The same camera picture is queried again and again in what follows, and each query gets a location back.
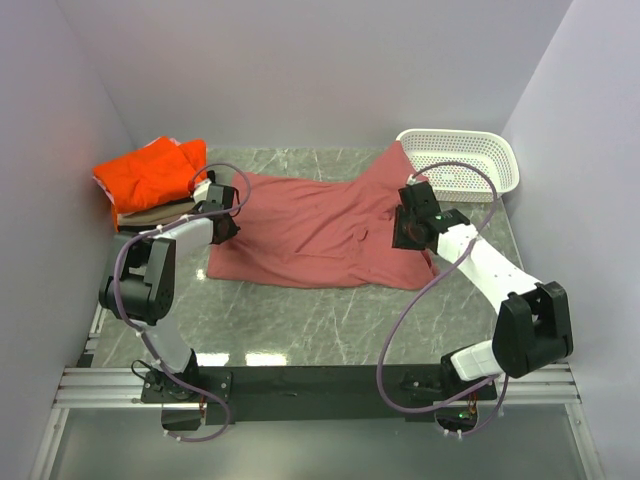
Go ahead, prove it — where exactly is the pink red t shirt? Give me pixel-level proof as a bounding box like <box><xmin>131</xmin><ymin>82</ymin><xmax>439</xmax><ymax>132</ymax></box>
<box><xmin>207</xmin><ymin>142</ymin><xmax>439</xmax><ymax>290</ymax></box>

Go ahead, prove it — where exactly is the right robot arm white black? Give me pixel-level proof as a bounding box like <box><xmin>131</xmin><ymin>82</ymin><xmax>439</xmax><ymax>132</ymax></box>
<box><xmin>392</xmin><ymin>182</ymin><xmax>573</xmax><ymax>399</ymax></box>

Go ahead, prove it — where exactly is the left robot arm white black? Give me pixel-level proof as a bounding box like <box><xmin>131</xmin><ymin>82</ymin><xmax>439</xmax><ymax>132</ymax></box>
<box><xmin>99</xmin><ymin>181</ymin><xmax>240</xmax><ymax>402</ymax></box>

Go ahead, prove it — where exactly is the beige folded t shirt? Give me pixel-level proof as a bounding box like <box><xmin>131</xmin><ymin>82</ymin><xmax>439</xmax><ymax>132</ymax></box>
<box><xmin>116</xmin><ymin>199</ymin><xmax>195</xmax><ymax>230</ymax></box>

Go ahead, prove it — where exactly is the orange folded t shirt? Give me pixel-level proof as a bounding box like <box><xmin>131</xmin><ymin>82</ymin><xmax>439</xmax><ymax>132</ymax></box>
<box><xmin>93</xmin><ymin>136</ymin><xmax>207</xmax><ymax>227</ymax></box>

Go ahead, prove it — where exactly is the white perforated plastic basket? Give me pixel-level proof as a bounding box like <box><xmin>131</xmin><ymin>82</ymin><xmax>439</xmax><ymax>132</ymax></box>
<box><xmin>396</xmin><ymin>129</ymin><xmax>520</xmax><ymax>203</ymax></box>

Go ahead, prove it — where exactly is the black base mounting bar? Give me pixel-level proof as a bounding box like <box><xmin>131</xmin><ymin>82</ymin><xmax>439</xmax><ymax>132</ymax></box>
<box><xmin>139</xmin><ymin>363</ymin><xmax>501</xmax><ymax>427</ymax></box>

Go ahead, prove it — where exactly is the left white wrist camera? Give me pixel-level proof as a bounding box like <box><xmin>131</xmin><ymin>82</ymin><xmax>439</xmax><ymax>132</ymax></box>
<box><xmin>192</xmin><ymin>181</ymin><xmax>211</xmax><ymax>203</ymax></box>

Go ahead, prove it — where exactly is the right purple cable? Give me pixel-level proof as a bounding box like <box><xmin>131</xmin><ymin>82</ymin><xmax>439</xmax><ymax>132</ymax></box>
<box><xmin>375</xmin><ymin>162</ymin><xmax>510</xmax><ymax>439</ymax></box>

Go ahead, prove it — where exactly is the aluminium rail frame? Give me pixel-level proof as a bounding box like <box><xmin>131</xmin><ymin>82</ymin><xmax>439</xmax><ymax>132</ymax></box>
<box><xmin>52</xmin><ymin>299</ymin><xmax>584</xmax><ymax>409</ymax></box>

